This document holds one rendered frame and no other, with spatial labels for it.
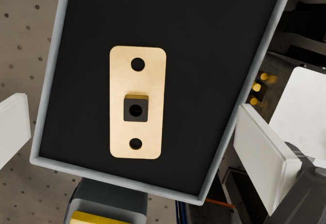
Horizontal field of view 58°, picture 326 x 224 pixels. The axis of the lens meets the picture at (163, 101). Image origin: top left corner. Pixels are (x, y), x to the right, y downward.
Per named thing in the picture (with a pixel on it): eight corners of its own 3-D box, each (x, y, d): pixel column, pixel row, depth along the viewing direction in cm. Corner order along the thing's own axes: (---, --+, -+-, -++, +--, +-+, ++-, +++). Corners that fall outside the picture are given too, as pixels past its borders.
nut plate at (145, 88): (160, 157, 23) (160, 165, 22) (110, 155, 23) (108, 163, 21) (166, 47, 20) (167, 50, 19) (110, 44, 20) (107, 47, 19)
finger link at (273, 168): (285, 160, 11) (303, 161, 12) (238, 103, 18) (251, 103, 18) (271, 223, 12) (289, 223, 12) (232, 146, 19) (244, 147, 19)
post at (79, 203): (147, 114, 71) (130, 274, 29) (117, 105, 70) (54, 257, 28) (156, 85, 68) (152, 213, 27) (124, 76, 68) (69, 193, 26)
